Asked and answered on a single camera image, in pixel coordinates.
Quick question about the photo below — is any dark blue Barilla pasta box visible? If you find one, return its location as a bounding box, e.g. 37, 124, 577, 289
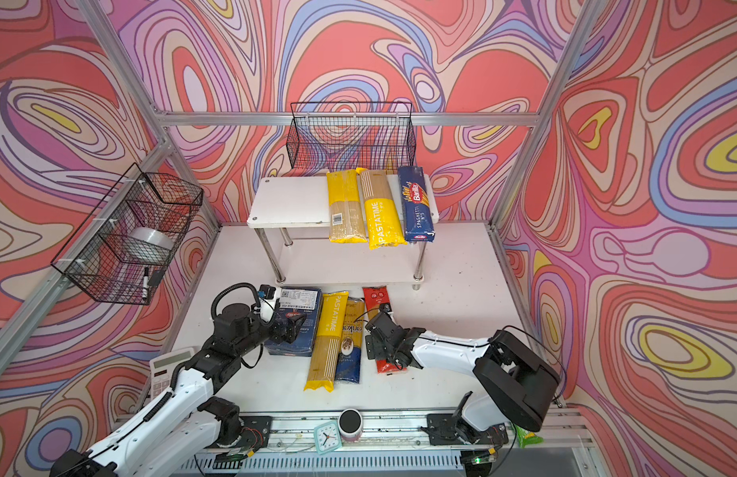
265, 287, 323, 358

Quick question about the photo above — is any red spaghetti pack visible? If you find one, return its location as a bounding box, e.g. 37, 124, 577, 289
363, 286, 402, 376

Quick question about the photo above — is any clear blue spaghetti pack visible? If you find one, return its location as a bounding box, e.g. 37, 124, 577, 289
335, 298, 366, 385

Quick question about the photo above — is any yellow pastatime spaghetti pack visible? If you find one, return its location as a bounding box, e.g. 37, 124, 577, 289
304, 291, 349, 393
357, 168, 406, 250

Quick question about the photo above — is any blue Barilla spaghetti pack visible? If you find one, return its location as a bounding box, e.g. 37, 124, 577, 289
398, 166, 435, 242

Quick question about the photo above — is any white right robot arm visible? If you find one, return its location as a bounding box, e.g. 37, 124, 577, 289
366, 306, 561, 445

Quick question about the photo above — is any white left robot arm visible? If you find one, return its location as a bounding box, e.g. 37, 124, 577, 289
50, 303, 306, 476

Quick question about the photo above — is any white calculator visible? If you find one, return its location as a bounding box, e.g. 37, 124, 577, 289
149, 347, 198, 399

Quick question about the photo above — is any black round speaker can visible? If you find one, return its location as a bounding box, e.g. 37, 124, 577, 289
338, 409, 364, 442

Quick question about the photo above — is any black marker pen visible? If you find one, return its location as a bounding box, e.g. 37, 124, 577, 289
141, 268, 150, 302

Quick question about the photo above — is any teal alarm clock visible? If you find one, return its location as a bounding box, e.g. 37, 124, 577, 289
313, 421, 342, 455

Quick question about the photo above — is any white two-tier shelf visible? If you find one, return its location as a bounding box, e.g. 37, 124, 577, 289
247, 176, 427, 290

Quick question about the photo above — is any silver tape roll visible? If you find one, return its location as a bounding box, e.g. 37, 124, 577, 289
129, 227, 174, 250

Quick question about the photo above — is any green snack packet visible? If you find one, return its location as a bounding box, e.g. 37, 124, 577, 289
514, 427, 545, 448

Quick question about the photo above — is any black wire basket left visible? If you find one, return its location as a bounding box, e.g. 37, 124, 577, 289
50, 164, 204, 306

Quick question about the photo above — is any black wire basket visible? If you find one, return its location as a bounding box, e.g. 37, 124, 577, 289
286, 101, 416, 174
50, 164, 204, 306

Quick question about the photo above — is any black wire basket rear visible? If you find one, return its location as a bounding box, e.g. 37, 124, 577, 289
286, 101, 416, 174

